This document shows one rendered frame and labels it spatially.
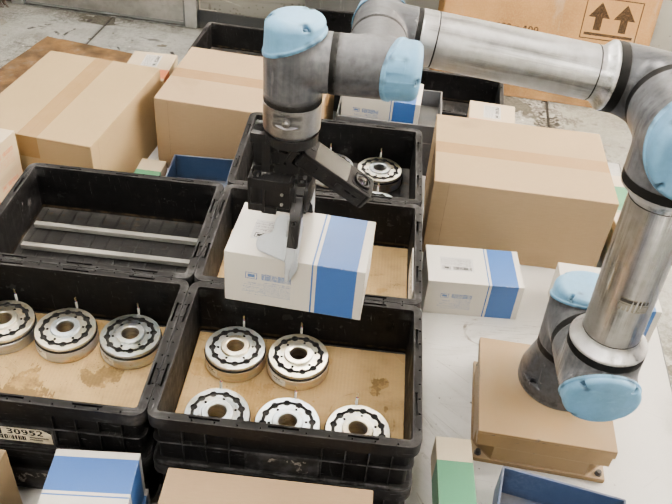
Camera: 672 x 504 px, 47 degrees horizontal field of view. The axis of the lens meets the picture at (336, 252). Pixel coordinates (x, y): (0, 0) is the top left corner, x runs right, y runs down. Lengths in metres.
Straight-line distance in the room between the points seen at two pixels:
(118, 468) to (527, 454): 0.68
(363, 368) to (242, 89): 0.90
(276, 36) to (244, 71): 1.16
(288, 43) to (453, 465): 0.75
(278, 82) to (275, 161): 0.13
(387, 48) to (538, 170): 0.93
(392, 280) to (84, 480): 0.70
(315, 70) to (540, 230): 0.97
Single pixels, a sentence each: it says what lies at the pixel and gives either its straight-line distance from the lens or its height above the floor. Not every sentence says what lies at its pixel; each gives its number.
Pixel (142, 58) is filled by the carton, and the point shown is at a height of 0.85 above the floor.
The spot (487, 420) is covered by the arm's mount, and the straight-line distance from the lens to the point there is 1.40.
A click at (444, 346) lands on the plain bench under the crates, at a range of 1.61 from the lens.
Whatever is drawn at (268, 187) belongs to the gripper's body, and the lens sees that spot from 1.04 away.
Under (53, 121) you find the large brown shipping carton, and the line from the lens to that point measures 1.90.
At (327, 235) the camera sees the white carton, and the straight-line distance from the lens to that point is 1.13.
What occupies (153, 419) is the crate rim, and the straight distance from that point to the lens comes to 1.17.
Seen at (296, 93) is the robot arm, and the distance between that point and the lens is 0.96.
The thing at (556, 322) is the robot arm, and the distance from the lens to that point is 1.33.
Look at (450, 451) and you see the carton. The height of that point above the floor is 0.76.
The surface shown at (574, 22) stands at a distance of 4.13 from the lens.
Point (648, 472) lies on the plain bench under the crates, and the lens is 1.54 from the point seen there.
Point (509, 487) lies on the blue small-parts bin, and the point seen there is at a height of 0.72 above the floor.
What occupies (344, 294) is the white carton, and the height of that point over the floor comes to 1.10.
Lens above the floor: 1.84
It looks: 39 degrees down
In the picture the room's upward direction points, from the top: 5 degrees clockwise
